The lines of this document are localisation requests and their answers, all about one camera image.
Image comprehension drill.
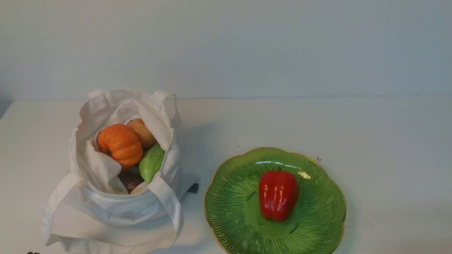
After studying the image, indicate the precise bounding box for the green glass scalloped plate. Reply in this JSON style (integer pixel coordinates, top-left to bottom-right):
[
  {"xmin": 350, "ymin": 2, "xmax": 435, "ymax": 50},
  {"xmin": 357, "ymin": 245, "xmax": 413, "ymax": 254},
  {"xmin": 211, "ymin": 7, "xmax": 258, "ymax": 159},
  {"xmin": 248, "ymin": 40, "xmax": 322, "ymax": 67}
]
[{"xmin": 204, "ymin": 147, "xmax": 346, "ymax": 254}]

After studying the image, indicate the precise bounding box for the white cloth tote bag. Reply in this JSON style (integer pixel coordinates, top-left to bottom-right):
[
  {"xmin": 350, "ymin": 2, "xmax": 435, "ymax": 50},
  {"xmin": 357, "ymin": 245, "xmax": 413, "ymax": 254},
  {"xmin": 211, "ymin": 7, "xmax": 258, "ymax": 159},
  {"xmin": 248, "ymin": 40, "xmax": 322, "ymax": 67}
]
[{"xmin": 41, "ymin": 89, "xmax": 198, "ymax": 254}]

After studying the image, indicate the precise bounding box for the light green toy vegetable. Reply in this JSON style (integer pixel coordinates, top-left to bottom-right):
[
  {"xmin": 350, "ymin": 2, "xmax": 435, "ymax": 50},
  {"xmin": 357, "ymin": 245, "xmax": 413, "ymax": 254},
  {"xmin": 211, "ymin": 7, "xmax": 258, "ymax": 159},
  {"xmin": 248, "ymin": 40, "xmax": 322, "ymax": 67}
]
[{"xmin": 139, "ymin": 143, "xmax": 165, "ymax": 183}]

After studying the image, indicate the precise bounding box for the dark purple toy vegetable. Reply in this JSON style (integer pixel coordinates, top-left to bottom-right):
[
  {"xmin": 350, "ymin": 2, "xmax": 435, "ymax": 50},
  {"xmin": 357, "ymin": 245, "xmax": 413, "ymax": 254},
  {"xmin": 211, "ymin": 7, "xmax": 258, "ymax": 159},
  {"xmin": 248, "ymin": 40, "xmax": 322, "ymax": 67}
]
[{"xmin": 118, "ymin": 169, "xmax": 144, "ymax": 194}]

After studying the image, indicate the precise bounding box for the brown toy potato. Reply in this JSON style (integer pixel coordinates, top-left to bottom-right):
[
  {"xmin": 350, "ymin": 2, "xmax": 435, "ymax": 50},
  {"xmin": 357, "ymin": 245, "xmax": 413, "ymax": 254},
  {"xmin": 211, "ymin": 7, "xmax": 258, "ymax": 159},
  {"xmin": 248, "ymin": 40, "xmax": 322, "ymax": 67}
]
[{"xmin": 126, "ymin": 119, "xmax": 156, "ymax": 151}]

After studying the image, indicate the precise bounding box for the black base under bag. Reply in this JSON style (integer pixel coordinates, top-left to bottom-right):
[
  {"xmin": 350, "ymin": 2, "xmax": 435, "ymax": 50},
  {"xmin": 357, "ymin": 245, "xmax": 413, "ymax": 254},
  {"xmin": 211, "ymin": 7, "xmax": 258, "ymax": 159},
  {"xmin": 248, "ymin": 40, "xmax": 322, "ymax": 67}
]
[{"xmin": 187, "ymin": 183, "xmax": 199, "ymax": 193}]

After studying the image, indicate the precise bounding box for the red toy bell pepper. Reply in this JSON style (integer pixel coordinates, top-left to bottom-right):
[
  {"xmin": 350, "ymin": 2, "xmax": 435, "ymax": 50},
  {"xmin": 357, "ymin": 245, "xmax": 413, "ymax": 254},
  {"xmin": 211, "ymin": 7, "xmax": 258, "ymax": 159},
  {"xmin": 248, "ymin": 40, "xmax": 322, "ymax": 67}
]
[{"xmin": 258, "ymin": 170, "xmax": 299, "ymax": 223}]

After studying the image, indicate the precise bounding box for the orange toy pumpkin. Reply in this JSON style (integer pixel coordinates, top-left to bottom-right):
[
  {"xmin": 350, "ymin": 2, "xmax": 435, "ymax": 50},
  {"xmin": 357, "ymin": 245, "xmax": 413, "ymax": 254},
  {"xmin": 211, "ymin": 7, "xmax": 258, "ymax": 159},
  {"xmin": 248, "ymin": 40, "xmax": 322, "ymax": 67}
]
[{"xmin": 97, "ymin": 123, "xmax": 143, "ymax": 169}]

